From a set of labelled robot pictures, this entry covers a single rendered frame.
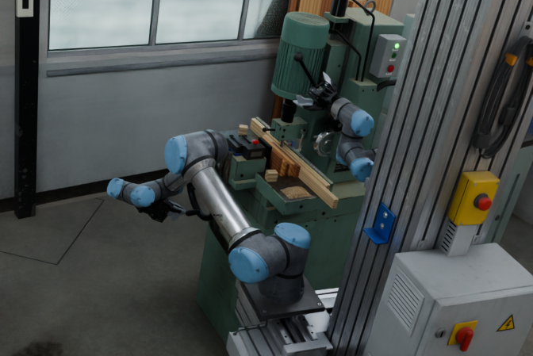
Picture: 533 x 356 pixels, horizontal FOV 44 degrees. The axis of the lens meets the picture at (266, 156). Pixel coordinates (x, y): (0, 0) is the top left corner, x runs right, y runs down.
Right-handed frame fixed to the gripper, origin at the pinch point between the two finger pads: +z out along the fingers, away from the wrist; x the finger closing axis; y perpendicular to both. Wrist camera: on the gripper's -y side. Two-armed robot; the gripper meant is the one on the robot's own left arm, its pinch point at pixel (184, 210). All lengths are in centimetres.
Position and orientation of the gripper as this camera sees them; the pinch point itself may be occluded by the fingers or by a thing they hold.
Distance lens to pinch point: 273.5
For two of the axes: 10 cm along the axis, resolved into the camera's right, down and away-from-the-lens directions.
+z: 6.5, 3.5, 6.7
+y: -5.8, 8.1, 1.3
